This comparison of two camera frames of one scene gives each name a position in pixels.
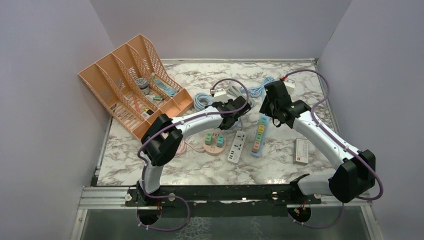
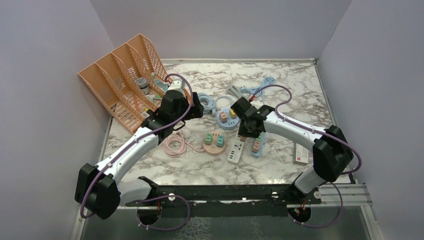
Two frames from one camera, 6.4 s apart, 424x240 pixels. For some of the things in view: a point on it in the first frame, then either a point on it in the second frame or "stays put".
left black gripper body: [231, 124] -> [184, 106]
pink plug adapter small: [256, 148] stays put
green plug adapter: [259, 136] stays put
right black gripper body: [268, 108] -> [245, 130]
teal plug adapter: [220, 141] stays put
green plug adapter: [208, 139] stays put
